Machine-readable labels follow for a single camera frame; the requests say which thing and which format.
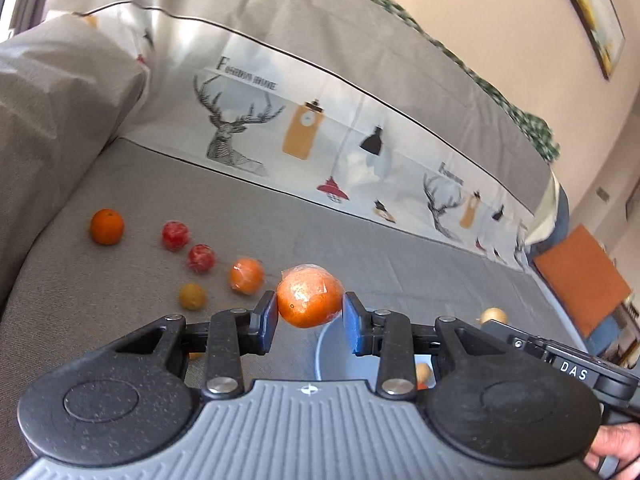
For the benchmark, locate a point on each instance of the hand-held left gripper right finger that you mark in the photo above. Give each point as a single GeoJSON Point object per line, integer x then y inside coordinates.
{"type": "Point", "coordinates": [352, 327]}

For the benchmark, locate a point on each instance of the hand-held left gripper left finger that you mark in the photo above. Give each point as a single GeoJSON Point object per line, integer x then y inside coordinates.
{"type": "Point", "coordinates": [270, 324]}

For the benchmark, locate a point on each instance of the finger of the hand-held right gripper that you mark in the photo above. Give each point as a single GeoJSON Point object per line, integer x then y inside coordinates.
{"type": "Point", "coordinates": [497, 331]}

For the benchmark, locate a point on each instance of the grey round bowl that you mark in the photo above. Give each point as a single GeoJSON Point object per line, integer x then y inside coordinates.
{"type": "Point", "coordinates": [332, 355]}

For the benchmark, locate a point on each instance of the large plastic-wrapped orange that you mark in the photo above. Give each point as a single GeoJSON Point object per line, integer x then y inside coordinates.
{"type": "Point", "coordinates": [310, 297]}

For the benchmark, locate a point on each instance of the person's right hand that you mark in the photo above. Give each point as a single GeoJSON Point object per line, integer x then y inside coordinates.
{"type": "Point", "coordinates": [614, 446]}

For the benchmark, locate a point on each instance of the pale yellow fruit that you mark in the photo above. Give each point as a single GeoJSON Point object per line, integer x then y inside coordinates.
{"type": "Point", "coordinates": [494, 315]}

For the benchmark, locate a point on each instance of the small plastic-wrapped orange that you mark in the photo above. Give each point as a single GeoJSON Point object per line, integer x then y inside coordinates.
{"type": "Point", "coordinates": [246, 275]}

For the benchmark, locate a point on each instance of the small yellow-brown fruit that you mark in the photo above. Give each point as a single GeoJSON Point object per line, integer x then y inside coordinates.
{"type": "Point", "coordinates": [192, 296]}

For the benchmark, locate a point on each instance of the small tan fruit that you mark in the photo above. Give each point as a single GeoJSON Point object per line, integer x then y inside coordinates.
{"type": "Point", "coordinates": [423, 372]}

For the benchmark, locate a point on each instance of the grey sofa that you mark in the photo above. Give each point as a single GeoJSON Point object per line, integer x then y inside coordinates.
{"type": "Point", "coordinates": [350, 240]}

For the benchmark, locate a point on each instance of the red apple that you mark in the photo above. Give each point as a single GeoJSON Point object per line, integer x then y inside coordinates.
{"type": "Point", "coordinates": [201, 258]}
{"type": "Point", "coordinates": [175, 235]}

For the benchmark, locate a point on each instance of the orange cushion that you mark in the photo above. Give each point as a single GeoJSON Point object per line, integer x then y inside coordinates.
{"type": "Point", "coordinates": [580, 272]}

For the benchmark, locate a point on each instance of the blue cushion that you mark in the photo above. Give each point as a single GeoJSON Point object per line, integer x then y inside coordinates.
{"type": "Point", "coordinates": [557, 225]}

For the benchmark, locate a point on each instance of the bare orange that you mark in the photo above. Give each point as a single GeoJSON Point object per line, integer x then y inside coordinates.
{"type": "Point", "coordinates": [106, 226]}

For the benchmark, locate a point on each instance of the deer print sofa cushion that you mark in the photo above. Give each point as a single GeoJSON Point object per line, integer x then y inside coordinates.
{"type": "Point", "coordinates": [310, 110]}

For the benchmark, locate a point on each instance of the grey pillow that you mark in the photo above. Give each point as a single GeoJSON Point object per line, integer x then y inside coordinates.
{"type": "Point", "coordinates": [55, 125]}

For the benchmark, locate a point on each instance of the wall switch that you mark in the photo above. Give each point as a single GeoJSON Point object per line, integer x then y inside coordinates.
{"type": "Point", "coordinates": [603, 194]}

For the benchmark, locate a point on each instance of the framed wall picture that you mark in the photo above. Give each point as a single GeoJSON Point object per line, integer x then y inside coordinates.
{"type": "Point", "coordinates": [597, 20]}

